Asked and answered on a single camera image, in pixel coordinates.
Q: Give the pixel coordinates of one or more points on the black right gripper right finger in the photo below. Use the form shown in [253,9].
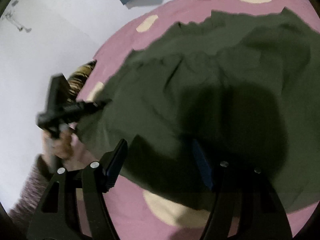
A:
[245,204]

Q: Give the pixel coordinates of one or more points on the person's left hand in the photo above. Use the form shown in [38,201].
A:
[61,148]

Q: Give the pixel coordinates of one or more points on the yellow black striped cloth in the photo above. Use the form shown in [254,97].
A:
[78,79]

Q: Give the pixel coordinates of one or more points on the purple knit sleeve forearm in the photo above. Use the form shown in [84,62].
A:
[33,189]

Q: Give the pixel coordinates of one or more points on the dark green jacket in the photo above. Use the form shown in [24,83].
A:
[235,88]

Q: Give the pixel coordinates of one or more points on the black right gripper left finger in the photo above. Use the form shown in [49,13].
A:
[56,216]

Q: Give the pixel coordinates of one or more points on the pink bedsheet with cream dots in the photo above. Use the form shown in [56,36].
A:
[137,213]

